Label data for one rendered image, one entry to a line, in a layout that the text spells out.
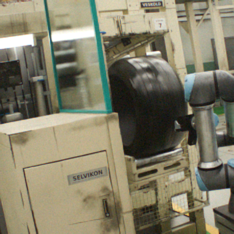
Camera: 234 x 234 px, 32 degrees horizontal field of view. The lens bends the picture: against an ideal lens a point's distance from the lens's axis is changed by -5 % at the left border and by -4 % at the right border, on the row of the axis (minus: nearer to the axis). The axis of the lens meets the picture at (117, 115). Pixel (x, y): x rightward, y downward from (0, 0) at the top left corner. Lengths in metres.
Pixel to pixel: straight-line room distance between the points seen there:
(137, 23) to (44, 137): 1.54
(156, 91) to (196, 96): 0.55
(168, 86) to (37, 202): 1.16
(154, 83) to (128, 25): 0.60
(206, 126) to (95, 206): 0.61
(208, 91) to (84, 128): 0.56
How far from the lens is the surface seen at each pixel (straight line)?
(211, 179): 1.88
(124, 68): 2.39
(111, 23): 2.72
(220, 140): 2.07
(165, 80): 2.34
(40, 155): 1.42
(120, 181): 1.54
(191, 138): 2.23
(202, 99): 1.77
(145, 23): 2.84
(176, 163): 2.56
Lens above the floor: 1.40
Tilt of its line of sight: 5 degrees down
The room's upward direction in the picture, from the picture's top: 9 degrees counter-clockwise
